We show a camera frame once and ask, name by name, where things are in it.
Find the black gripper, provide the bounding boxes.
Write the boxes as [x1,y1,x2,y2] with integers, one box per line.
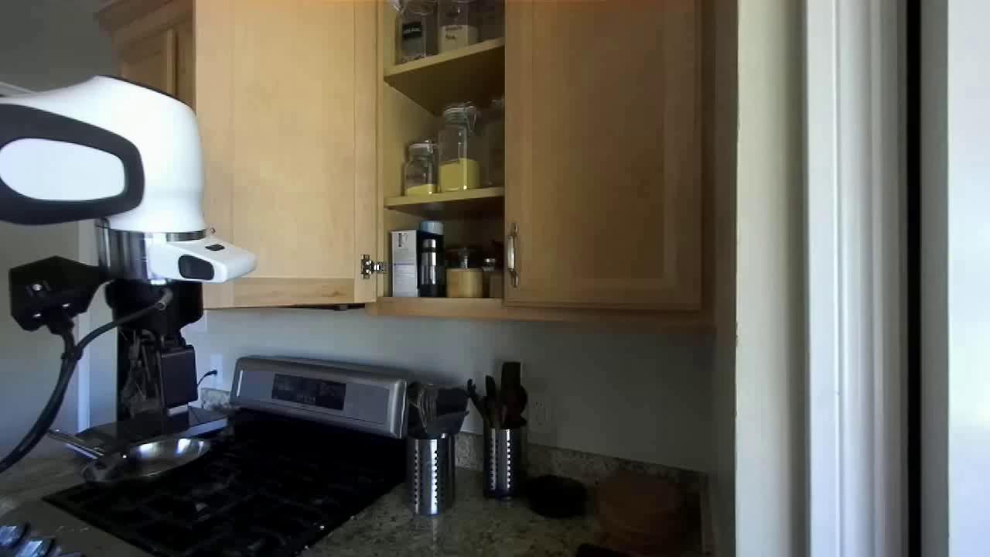
[104,279,203,422]

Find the wooden cabinet door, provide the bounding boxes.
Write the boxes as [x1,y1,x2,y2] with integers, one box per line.
[193,0,378,311]
[505,0,706,312]

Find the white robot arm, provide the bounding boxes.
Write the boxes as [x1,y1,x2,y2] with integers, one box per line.
[0,74,255,352]

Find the closed wooden cabinet door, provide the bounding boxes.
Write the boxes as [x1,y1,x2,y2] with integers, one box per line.
[505,0,706,312]

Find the steel pan on stove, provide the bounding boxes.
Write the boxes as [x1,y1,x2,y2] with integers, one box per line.
[61,435,209,482]

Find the stainless steel stove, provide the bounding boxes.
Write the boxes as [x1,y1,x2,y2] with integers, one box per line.
[46,357,413,557]

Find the white box on shelf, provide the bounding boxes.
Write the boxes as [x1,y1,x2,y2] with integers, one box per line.
[388,230,416,298]

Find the near steel utensil holder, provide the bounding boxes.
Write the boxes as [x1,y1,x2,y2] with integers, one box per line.
[408,435,454,518]

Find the steel utensil holder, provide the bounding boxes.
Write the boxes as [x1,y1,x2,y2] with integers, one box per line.
[408,435,454,518]
[483,428,524,500]

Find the black bottle on shelf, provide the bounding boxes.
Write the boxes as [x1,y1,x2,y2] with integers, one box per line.
[416,220,442,298]

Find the small yellow jar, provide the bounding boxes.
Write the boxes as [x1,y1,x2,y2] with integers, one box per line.
[445,259,483,298]

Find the small glass jar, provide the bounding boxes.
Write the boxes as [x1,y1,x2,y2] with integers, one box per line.
[403,141,436,199]

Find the far steel utensil holder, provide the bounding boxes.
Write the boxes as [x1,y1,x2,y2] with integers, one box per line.
[483,428,524,500]

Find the glass jar yellow contents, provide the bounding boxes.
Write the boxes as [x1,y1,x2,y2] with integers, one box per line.
[439,103,479,193]

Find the black round lid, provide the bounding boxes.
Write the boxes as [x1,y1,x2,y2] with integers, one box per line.
[524,473,587,519]

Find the top shelf glass jar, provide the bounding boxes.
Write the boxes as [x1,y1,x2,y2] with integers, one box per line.
[397,0,433,63]

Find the brown round board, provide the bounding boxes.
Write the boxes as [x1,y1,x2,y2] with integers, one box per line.
[593,473,685,551]

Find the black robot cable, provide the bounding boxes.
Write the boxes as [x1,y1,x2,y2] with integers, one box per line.
[0,287,172,476]

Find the silver cabinet door handle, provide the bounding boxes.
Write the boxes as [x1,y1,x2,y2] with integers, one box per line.
[505,225,519,287]

